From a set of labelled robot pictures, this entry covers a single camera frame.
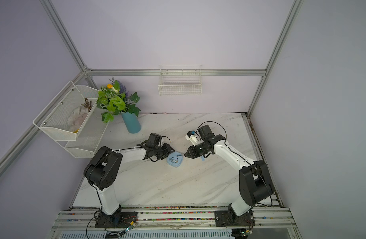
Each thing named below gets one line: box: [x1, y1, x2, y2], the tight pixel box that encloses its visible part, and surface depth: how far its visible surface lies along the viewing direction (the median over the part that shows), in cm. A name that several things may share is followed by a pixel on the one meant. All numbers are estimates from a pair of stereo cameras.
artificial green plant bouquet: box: [96, 76, 142, 124], surface depth 85 cm
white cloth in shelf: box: [67, 105, 90, 132], surface depth 79 cm
